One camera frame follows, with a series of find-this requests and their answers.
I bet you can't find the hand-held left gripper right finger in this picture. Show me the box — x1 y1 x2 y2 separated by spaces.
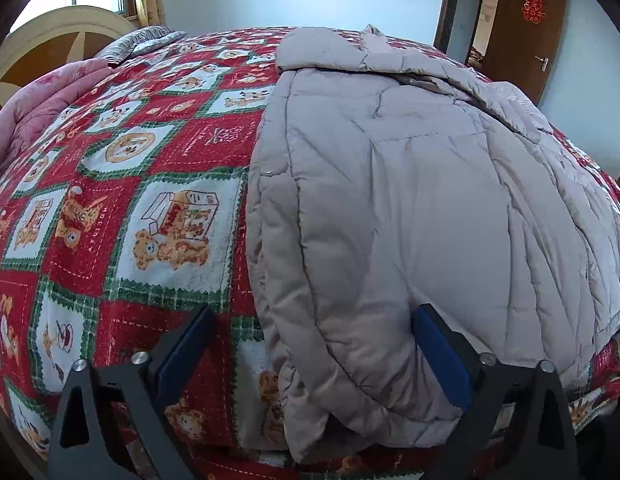
412 303 580 480

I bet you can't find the cream and brown headboard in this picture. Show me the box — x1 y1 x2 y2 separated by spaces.
0 5 138 121

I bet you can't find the brown wooden door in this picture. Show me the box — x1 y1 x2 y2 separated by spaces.
482 0 568 106

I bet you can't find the brown door frame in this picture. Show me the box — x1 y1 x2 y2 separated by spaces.
434 0 510 68

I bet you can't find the red bear printed blanket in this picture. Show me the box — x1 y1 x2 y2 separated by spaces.
0 27 620 480

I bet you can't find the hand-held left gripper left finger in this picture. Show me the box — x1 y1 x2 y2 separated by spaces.
47 306 215 480

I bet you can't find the pink folded quilt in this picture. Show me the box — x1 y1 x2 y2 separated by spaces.
0 57 111 181

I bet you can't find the striped pillow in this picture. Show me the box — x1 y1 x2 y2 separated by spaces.
92 26 188 66

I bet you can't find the grey quilted puffer jacket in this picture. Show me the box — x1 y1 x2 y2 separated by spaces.
245 24 620 465

